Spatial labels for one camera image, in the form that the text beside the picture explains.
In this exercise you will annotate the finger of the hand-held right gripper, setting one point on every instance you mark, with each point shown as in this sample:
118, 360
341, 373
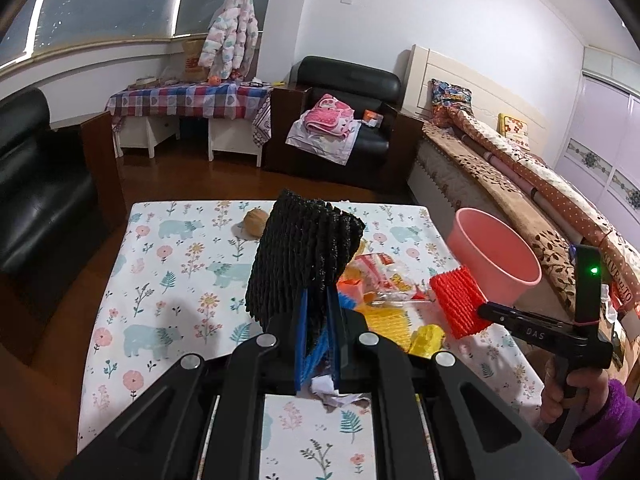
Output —
500, 314

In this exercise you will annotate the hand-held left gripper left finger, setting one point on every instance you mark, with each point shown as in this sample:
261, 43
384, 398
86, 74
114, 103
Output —
301, 355

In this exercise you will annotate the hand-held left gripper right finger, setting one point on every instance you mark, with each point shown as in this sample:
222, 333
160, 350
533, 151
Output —
345, 360

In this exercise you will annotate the red foam fruit net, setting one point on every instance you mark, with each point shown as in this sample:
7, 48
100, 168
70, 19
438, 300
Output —
457, 300

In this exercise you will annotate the pink plastic bucket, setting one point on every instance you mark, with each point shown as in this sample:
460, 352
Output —
480, 245

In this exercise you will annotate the black foam fruit net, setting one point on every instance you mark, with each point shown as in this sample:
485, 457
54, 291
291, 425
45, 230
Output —
300, 250

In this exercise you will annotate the person's right forearm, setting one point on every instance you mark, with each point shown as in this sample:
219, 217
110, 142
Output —
615, 420

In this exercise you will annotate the person's right hand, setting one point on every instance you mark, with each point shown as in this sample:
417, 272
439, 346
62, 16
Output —
552, 395

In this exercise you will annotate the crumpled white paper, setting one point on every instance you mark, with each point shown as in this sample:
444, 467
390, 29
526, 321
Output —
325, 387

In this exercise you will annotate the yellow foam fruit net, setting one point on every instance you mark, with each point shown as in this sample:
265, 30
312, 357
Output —
387, 325

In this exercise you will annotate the crumpled yellow wrapper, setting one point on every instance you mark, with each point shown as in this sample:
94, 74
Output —
427, 340

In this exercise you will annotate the clear red snack wrapper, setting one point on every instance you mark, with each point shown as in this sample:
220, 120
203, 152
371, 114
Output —
390, 275

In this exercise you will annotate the brown walnut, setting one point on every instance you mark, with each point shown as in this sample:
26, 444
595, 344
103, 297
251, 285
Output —
256, 222

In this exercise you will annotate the floral rolled quilt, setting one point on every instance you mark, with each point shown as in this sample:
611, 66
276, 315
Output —
550, 180

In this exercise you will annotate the brown leaf pattern blanket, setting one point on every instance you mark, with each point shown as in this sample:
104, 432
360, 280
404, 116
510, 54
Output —
480, 170

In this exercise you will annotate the floral animal print tablecloth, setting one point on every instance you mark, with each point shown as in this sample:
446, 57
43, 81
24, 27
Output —
165, 280

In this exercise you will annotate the yellow cushion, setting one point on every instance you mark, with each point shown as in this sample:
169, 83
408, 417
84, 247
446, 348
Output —
514, 131

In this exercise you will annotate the white cloth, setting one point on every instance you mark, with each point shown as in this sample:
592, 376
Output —
320, 147

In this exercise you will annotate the lilac wardrobe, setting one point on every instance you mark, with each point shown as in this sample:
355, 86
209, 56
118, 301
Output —
605, 130

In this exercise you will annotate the white wooden desk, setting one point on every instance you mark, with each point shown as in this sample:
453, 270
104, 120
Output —
235, 145

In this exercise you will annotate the colourful patterned pillow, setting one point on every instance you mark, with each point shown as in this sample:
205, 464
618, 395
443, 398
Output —
450, 97

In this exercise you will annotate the small orange box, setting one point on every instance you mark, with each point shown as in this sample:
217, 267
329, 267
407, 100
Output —
372, 118

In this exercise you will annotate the pink folded clothes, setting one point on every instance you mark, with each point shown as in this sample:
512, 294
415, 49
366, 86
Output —
327, 115

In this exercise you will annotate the white wooden bed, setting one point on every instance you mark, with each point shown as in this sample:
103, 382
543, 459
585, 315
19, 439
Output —
450, 65

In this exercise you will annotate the plaid tablecloth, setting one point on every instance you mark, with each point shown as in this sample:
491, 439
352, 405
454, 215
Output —
190, 97

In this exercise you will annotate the black leather armchair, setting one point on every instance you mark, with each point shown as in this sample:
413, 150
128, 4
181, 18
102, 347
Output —
350, 75

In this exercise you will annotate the black leather sofa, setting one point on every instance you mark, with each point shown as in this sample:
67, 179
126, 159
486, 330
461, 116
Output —
40, 185

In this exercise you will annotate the pink white puffer jacket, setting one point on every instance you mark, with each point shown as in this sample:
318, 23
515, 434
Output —
230, 30

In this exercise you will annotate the window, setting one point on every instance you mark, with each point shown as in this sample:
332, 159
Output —
110, 0

